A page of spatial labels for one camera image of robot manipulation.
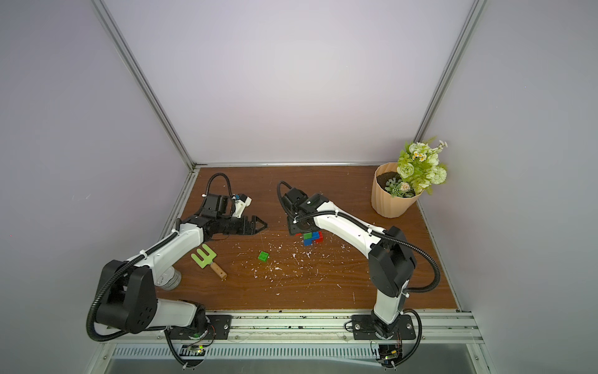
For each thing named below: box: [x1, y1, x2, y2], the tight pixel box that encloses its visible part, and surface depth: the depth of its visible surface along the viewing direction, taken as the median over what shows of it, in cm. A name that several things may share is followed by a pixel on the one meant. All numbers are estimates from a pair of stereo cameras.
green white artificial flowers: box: [384, 137, 448, 198], surface depth 83 cm
